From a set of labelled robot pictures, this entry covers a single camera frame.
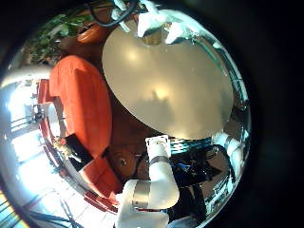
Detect orange sofa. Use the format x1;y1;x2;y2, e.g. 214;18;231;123
37;55;125;207

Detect black cable loop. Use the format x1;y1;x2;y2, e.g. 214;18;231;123
86;0;139;29

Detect black equipment frame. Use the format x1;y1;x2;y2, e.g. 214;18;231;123
170;148;222;191

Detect brown round ottoman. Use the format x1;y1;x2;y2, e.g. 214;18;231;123
105;146;139;188

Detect orange round chair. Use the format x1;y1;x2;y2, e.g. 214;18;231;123
75;22;112;46

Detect green leafy plant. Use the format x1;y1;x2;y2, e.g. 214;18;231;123
28;11;93;65

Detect black flat cushion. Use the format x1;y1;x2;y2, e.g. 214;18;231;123
65;133;95;173

